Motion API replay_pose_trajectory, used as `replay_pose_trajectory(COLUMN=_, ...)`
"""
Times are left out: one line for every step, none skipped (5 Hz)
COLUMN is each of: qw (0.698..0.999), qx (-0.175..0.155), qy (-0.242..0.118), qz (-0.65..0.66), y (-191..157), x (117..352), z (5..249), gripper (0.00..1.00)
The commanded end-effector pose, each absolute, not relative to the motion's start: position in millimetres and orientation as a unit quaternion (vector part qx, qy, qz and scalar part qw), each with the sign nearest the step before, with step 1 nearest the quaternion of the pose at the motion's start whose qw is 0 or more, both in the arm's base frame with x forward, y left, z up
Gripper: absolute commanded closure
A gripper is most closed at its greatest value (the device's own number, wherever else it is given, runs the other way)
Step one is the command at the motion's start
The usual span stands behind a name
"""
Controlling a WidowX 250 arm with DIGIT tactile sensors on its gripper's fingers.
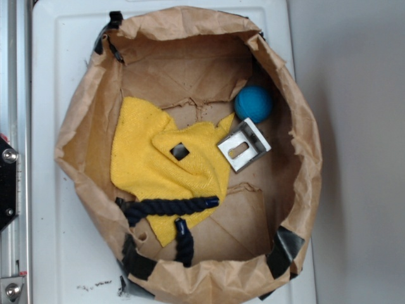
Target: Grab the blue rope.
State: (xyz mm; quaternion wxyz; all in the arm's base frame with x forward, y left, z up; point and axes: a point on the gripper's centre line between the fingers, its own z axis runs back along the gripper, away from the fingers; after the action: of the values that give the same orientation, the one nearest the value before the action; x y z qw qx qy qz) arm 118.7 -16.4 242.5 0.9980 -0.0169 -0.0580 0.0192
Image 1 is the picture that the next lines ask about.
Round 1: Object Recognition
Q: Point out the dark blue rope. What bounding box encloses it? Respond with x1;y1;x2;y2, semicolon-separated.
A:
115;195;220;268

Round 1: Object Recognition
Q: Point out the yellow cloth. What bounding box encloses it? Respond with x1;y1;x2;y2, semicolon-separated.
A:
109;96;235;248

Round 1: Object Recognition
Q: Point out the blue ball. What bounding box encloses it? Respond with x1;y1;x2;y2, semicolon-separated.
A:
234;85;273;124

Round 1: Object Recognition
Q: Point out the brown paper bag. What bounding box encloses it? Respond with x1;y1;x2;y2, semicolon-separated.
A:
55;6;322;303

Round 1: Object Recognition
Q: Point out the black mounting plate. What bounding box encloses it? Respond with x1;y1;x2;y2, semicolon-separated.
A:
0;134;18;232

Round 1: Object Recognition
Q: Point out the grey metal bracket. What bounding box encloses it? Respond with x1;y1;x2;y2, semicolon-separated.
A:
217;118;271;173

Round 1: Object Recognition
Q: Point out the aluminium rail frame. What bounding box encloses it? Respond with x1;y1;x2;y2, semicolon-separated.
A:
1;1;32;303

